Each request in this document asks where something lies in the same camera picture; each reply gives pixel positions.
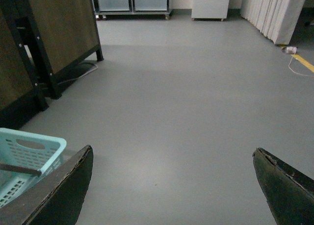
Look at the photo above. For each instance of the white curtain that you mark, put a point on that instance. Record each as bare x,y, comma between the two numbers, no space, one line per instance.
275,19

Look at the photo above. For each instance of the white chest freezer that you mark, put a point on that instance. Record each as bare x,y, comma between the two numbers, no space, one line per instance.
209,9

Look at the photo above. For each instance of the wooden black-framed display stand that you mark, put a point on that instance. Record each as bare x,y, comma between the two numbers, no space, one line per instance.
41,41

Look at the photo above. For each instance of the light blue plastic basket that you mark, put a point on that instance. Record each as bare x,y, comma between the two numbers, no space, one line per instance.
38,154

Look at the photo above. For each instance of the white power strip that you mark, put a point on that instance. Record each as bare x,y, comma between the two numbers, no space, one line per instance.
289,50

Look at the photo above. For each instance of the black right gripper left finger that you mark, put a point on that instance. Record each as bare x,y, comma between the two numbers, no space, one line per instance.
55,200

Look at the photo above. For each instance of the glass door refrigerator cabinet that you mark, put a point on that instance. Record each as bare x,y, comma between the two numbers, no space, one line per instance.
105,8

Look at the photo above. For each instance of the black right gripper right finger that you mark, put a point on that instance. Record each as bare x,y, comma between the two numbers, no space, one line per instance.
289,193

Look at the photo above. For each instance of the brown basket handle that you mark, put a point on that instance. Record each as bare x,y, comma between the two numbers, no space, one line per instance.
19,169

